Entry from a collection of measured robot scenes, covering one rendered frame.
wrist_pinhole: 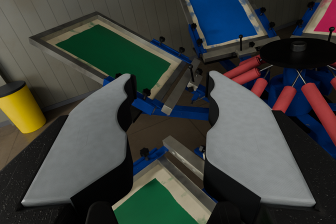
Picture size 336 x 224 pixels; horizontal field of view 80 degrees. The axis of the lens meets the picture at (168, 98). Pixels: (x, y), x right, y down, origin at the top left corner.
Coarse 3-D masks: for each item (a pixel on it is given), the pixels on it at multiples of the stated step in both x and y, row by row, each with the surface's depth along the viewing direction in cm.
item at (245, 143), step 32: (224, 96) 9; (256, 96) 9; (224, 128) 7; (256, 128) 7; (224, 160) 6; (256, 160) 6; (288, 160) 6; (224, 192) 6; (256, 192) 5; (288, 192) 5
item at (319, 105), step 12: (252, 60) 105; (228, 72) 114; (240, 72) 110; (252, 72) 96; (300, 72) 84; (240, 84) 101; (264, 84) 91; (312, 84) 78; (204, 96) 116; (288, 96) 82; (312, 96) 77; (276, 108) 82; (312, 108) 78; (324, 108) 74; (324, 120) 73
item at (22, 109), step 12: (12, 84) 300; (24, 84) 296; (0, 96) 274; (12, 96) 281; (24, 96) 294; (12, 108) 288; (24, 108) 297; (36, 108) 314; (12, 120) 301; (24, 120) 303; (36, 120) 314; (24, 132) 314
